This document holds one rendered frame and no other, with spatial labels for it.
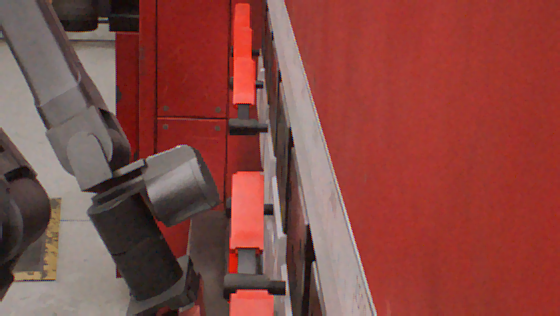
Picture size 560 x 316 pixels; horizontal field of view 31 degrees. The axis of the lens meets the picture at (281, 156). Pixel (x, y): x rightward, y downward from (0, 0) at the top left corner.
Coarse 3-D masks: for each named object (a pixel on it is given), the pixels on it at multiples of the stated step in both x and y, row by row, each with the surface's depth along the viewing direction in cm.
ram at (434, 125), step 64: (320, 0) 52; (384, 0) 30; (448, 0) 21; (512, 0) 16; (320, 64) 51; (384, 64) 30; (448, 64) 21; (512, 64) 16; (320, 128) 51; (384, 128) 29; (448, 128) 21; (512, 128) 16; (384, 192) 29; (448, 192) 21; (512, 192) 16; (320, 256) 48; (384, 256) 29; (448, 256) 20; (512, 256) 16
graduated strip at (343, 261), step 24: (288, 48) 79; (288, 72) 77; (312, 120) 54; (312, 144) 54; (312, 168) 53; (336, 192) 41; (336, 216) 41; (336, 240) 41; (336, 264) 40; (360, 288) 33; (360, 312) 33
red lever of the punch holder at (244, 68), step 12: (240, 60) 109; (240, 72) 108; (252, 72) 109; (240, 84) 107; (252, 84) 108; (240, 96) 107; (252, 96) 107; (240, 108) 106; (252, 108) 107; (240, 120) 105; (252, 120) 105; (240, 132) 105; (252, 132) 105; (264, 132) 106
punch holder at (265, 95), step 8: (272, 32) 113; (272, 40) 113; (264, 72) 128; (264, 80) 128; (264, 88) 124; (264, 96) 120; (264, 104) 117; (264, 112) 115; (264, 120) 116; (264, 136) 116; (264, 144) 116
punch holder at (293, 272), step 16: (288, 192) 70; (288, 208) 70; (304, 208) 58; (288, 224) 70; (304, 224) 56; (288, 240) 69; (304, 240) 56; (288, 256) 69; (304, 256) 56; (288, 272) 68; (304, 272) 56; (288, 288) 68; (304, 288) 56; (288, 304) 66; (304, 304) 57
